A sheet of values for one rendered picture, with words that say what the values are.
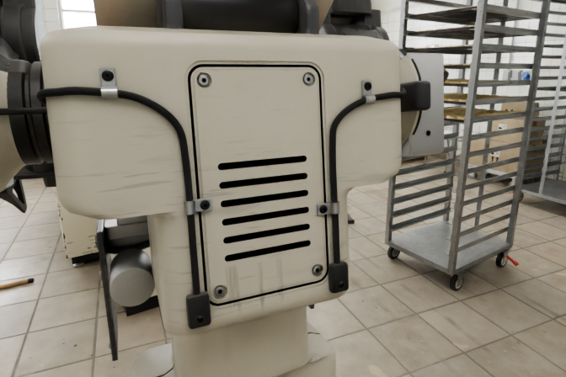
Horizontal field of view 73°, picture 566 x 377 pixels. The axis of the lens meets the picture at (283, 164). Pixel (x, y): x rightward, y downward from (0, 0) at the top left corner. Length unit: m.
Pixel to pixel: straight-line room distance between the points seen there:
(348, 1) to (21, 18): 0.38
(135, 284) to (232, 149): 0.22
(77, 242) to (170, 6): 2.48
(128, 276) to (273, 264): 0.18
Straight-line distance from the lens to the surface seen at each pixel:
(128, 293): 0.45
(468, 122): 2.11
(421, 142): 0.45
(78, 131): 0.27
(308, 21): 0.33
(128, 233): 0.47
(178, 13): 0.29
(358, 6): 0.58
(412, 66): 0.44
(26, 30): 0.47
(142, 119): 0.27
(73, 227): 2.69
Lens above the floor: 1.21
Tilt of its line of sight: 14 degrees down
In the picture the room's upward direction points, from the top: straight up
